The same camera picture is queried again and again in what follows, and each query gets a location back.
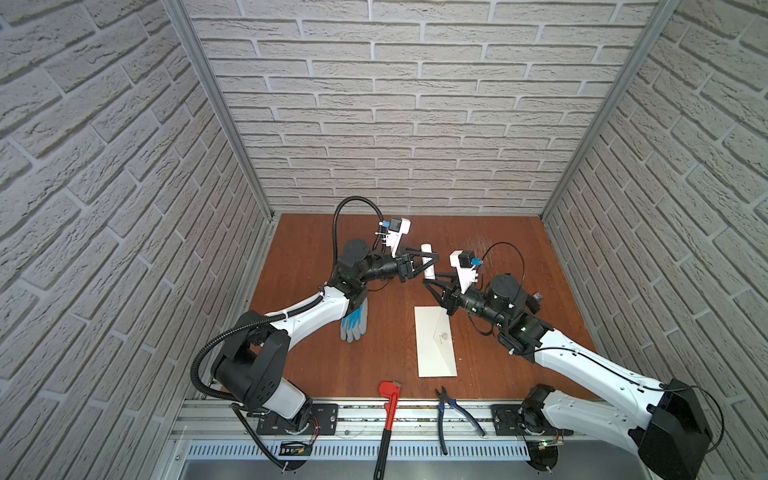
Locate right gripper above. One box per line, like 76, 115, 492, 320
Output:
426, 273, 508, 333

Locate cream envelope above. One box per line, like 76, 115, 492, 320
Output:
414, 306, 458, 378

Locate white glue stick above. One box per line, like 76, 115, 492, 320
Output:
421, 243, 437, 279

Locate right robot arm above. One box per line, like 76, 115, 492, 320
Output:
423, 274, 713, 479

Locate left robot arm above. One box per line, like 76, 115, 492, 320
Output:
211, 239, 438, 432

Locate blue grey work glove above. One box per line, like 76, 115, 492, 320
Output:
340, 300, 368, 343

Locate red pipe wrench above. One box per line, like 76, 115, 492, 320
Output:
373, 381, 402, 480

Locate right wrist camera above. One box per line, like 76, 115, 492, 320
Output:
449, 250, 483, 294

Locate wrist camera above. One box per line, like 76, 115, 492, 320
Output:
449, 250, 483, 294
378, 217, 411, 258

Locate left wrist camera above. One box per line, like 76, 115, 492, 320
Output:
378, 217, 411, 258

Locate blue handled pliers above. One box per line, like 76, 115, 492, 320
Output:
434, 386, 487, 457

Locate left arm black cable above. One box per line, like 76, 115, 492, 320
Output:
189, 195, 386, 472

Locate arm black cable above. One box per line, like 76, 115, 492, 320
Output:
189, 195, 386, 472
479, 241, 726, 454

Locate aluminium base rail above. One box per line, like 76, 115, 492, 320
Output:
149, 397, 652, 479

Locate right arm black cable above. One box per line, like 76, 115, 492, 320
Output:
479, 241, 726, 454

